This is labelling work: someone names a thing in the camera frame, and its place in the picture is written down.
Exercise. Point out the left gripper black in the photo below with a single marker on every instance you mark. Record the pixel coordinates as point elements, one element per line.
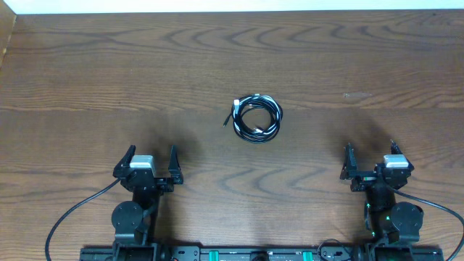
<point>176,177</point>

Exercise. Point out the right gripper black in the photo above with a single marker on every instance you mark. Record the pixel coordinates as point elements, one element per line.
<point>349,171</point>

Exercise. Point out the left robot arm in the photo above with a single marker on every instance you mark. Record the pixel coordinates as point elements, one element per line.
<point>134,220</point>

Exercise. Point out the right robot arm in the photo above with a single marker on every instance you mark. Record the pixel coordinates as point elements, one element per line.
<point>396,222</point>

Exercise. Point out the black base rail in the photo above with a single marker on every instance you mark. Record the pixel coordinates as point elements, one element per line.
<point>160,252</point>

